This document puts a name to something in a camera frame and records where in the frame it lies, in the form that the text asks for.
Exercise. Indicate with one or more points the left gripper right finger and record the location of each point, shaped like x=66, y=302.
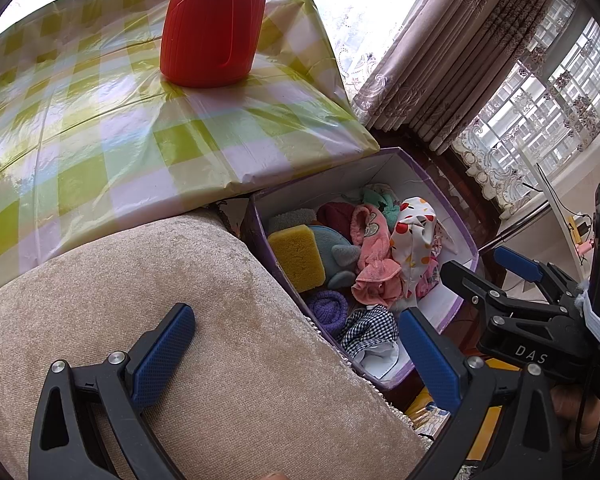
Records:
x=525, y=443

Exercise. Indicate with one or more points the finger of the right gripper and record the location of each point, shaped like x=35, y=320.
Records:
x=551, y=280
x=475, y=284

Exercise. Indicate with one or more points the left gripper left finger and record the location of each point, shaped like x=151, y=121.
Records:
x=66, y=442

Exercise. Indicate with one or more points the fruit print white cloth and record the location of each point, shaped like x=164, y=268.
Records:
x=415, y=247

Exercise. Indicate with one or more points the pink towel cloth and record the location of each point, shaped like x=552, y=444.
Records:
x=378, y=282

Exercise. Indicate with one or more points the black white houndstooth cloth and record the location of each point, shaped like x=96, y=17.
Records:
x=370, y=331

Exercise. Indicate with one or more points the teal knitted cloth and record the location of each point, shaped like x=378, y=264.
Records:
x=381, y=196

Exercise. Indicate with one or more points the grey blue plush toy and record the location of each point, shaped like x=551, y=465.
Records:
x=338, y=255

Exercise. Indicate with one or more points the purple knitted hat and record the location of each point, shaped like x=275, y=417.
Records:
x=330, y=309

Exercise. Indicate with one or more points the magenta knitted hat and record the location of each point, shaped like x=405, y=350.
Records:
x=337, y=216

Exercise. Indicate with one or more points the yellow sponge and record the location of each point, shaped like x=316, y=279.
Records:
x=297, y=254

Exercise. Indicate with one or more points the grey herringbone cloth pouch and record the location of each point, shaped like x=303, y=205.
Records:
x=289, y=219

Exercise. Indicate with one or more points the right hand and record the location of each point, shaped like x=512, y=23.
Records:
x=578, y=416

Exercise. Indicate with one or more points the white purple cardboard box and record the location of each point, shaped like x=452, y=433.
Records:
x=407, y=179

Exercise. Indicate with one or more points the floral lace curtain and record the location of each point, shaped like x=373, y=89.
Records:
x=546, y=111

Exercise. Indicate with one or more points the beige velvet sofa cushion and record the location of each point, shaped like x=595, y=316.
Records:
x=259, y=393

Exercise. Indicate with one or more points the brown pleated curtain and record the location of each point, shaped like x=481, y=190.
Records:
x=449, y=59

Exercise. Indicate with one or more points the green checkered plastic tablecloth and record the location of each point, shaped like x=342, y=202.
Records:
x=93, y=139

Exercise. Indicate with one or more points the red thermos jug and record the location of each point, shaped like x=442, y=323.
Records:
x=210, y=43

